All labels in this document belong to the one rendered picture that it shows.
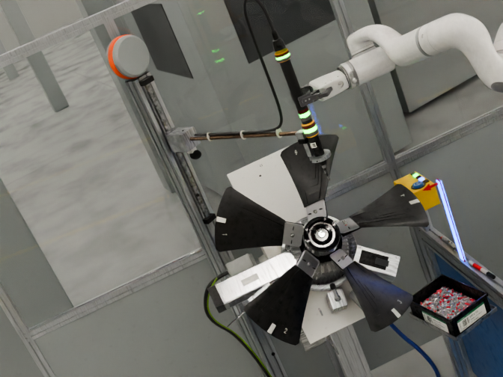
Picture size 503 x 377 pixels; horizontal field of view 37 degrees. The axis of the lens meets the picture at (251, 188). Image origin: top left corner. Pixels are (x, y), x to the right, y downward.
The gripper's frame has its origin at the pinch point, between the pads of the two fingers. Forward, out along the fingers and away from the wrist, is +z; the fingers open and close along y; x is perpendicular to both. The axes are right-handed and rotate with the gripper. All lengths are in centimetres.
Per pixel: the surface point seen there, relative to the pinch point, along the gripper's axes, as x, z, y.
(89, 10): 11, 50, 422
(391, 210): -48, -15, -3
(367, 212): -46.6, -8.5, 1.1
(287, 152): -23.7, 5.8, 23.6
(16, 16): -6, 158, 992
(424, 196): -61, -36, 21
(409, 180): -58, -36, 32
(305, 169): -28.6, 3.3, 14.8
